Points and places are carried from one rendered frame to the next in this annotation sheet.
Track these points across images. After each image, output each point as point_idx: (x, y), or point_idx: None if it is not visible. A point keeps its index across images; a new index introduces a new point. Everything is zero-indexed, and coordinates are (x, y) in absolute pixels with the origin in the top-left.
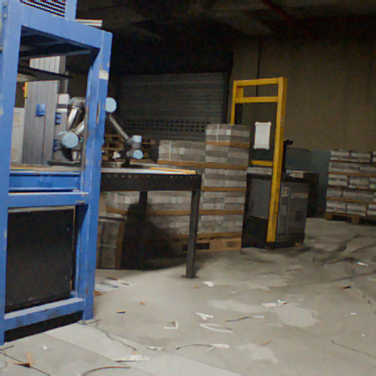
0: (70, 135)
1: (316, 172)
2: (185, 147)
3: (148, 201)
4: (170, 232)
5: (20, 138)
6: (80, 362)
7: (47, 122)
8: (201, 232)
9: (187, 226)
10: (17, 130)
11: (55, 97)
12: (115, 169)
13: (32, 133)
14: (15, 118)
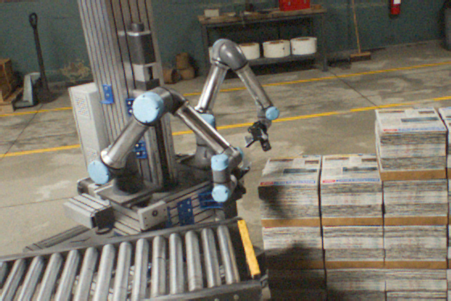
0: (93, 165)
1: None
2: (383, 143)
3: (309, 245)
4: (368, 296)
5: (95, 138)
6: None
7: (120, 116)
8: (448, 299)
9: (409, 288)
10: (89, 125)
11: (118, 75)
12: (84, 266)
13: (109, 129)
14: (84, 108)
